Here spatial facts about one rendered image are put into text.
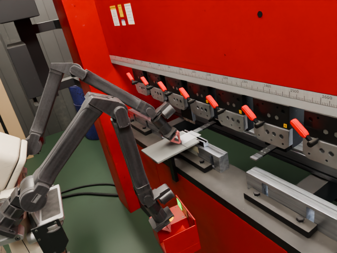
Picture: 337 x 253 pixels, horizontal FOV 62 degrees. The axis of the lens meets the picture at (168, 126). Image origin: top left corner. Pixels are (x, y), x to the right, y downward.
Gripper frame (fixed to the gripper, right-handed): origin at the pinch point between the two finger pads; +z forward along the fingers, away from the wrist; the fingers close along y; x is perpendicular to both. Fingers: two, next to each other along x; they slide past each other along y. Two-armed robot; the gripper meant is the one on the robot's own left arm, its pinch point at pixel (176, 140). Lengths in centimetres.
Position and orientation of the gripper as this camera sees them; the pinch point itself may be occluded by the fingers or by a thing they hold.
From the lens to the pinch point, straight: 150.7
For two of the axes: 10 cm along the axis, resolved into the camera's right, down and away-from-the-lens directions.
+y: -5.3, -2.7, 8.0
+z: 5.5, 6.1, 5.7
